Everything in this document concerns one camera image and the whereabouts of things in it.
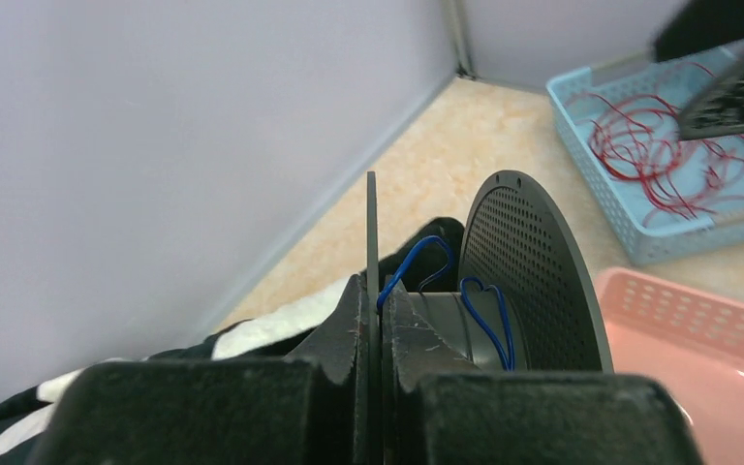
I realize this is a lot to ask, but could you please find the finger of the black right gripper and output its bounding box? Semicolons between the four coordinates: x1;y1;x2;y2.
652;1;744;140

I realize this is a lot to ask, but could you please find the dark grey cable spool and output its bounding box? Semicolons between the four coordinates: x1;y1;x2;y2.
365;170;615;375

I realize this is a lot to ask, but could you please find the blue cable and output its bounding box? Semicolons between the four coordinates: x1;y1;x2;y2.
376;235;516;374

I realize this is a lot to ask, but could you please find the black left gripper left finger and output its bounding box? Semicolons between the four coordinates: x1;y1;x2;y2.
30;276;369;464

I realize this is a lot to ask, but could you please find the blue plastic basket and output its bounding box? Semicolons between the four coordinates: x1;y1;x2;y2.
546;47;744;265

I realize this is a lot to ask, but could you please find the pink plastic basket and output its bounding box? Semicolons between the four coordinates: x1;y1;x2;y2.
595;267;744;464

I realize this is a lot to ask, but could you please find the red cable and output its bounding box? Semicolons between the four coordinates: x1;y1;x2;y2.
567;62;744;223

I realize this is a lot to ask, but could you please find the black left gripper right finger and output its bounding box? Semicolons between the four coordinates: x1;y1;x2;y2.
381;287;703;464

